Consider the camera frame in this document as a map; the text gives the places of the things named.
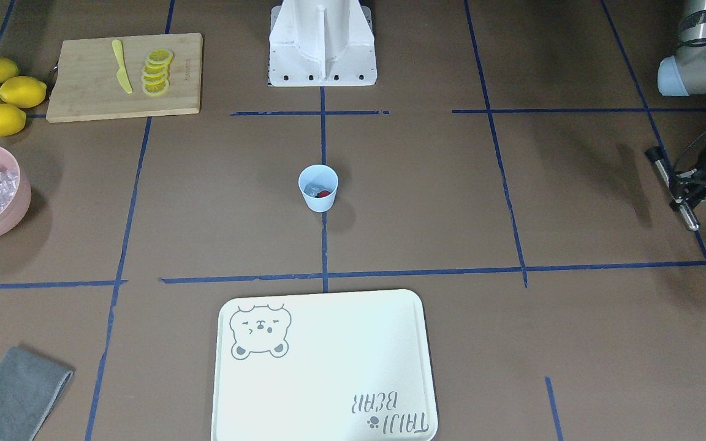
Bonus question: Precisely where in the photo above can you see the steel muddler black head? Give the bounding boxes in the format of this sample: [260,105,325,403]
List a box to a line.
[644,146,700,232]

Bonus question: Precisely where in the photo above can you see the light blue cup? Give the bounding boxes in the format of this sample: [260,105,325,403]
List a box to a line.
[298,164,339,213]

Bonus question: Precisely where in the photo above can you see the cream bear tray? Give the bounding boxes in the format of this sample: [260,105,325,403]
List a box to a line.
[210,288,439,440]

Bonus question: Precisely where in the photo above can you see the lemon slices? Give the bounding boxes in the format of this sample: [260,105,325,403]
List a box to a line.
[141,48,174,97]

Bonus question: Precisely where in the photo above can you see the yellow plastic knife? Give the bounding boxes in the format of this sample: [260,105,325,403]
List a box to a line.
[110,39,134,94]

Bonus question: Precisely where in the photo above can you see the wooden cutting board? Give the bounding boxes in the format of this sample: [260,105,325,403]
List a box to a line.
[47,33,203,123]

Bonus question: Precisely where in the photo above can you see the grey folded cloth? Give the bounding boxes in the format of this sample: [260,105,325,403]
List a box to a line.
[0,347,75,440]

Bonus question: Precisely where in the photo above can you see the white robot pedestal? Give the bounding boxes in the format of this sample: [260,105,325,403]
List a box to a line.
[267,1,378,87]

